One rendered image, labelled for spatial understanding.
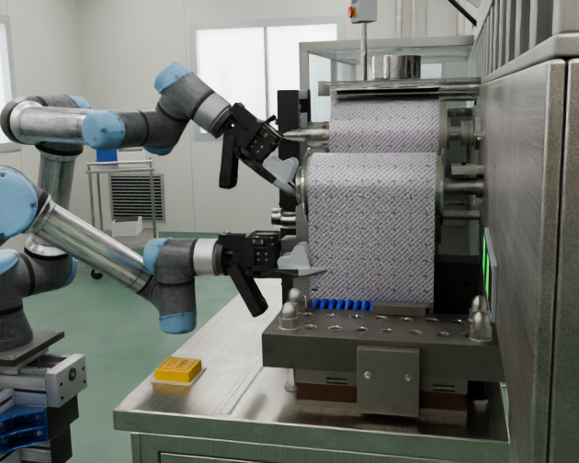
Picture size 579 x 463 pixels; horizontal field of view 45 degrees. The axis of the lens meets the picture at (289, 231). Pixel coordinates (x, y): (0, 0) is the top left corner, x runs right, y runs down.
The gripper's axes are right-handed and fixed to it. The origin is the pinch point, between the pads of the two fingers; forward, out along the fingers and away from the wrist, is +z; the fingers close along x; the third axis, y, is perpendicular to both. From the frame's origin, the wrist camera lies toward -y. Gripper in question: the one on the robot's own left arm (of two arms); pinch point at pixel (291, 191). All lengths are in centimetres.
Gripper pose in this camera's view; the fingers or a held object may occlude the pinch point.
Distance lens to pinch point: 142.0
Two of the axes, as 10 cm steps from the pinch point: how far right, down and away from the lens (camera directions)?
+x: 2.2, -1.8, 9.6
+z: 7.7, 6.4, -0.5
